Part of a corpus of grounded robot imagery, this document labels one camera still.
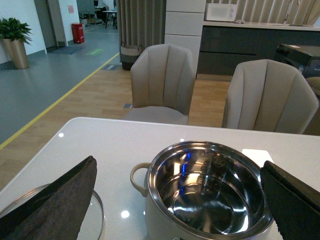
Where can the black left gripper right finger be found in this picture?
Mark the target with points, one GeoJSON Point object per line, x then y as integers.
{"type": "Point", "coordinates": [295, 206]}

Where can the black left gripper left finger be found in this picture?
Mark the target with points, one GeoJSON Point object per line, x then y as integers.
{"type": "Point", "coordinates": [57, 211]}

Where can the glass pot lid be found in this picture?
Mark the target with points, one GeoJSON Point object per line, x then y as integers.
{"type": "Point", "coordinates": [92, 225]}

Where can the white electric cooking pot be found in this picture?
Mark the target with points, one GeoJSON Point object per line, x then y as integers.
{"type": "Point", "coordinates": [202, 190]}

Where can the right beige chair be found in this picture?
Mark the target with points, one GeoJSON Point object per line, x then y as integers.
{"type": "Point", "coordinates": [270, 96]}

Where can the beige chair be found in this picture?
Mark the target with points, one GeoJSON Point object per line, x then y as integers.
{"type": "Point", "coordinates": [162, 83]}
{"type": "Point", "coordinates": [270, 96]}

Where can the black appliance box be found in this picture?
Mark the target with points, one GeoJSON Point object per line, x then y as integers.
{"type": "Point", "coordinates": [305, 58]}

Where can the left beige chair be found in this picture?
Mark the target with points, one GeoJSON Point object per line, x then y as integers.
{"type": "Point", "coordinates": [162, 83]}

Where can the woven basket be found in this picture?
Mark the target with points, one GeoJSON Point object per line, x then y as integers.
{"type": "Point", "coordinates": [129, 54]}

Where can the dark kitchen counter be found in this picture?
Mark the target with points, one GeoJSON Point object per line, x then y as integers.
{"type": "Point", "coordinates": [226, 44]}

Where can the red bin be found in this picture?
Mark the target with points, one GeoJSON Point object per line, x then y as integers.
{"type": "Point", "coordinates": [77, 33]}

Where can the potted green plant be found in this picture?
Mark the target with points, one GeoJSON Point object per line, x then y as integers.
{"type": "Point", "coordinates": [15, 35]}

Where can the distant black table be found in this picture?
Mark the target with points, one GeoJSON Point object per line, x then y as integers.
{"type": "Point", "coordinates": [110, 18]}

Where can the white microwave oven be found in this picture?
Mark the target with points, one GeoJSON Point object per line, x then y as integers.
{"type": "Point", "coordinates": [220, 12]}

